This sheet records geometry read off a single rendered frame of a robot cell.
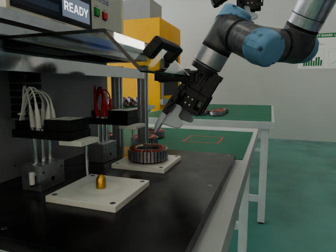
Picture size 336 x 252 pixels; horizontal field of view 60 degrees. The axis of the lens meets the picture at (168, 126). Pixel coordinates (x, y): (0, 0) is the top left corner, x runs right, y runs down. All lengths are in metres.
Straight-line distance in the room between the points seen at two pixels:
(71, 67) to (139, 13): 4.12
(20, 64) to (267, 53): 0.47
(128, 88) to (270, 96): 2.74
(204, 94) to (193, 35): 5.37
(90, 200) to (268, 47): 0.45
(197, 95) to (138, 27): 3.77
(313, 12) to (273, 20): 5.21
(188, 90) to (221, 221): 0.33
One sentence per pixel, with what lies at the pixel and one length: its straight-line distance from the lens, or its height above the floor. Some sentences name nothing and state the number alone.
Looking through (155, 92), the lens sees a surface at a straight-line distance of 4.27.
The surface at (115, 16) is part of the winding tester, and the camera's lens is 0.94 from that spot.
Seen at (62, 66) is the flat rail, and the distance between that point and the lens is 0.66.
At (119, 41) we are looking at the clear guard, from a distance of 0.42.
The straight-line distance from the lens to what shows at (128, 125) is 0.80.
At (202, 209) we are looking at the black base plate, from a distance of 0.54.
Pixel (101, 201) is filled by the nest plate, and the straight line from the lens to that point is 0.55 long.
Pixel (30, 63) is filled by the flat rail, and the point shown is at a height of 1.03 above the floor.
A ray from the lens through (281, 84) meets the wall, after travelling 5.82.
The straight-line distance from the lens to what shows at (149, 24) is 4.39.
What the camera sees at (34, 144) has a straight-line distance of 0.67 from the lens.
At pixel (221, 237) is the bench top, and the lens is 0.50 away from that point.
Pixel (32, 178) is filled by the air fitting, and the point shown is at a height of 0.80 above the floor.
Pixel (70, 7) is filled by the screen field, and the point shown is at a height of 1.17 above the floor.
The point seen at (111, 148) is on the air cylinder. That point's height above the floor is 0.80.
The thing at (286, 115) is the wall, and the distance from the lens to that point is 5.85.
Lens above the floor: 0.99
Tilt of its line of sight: 8 degrees down
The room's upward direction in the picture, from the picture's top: straight up
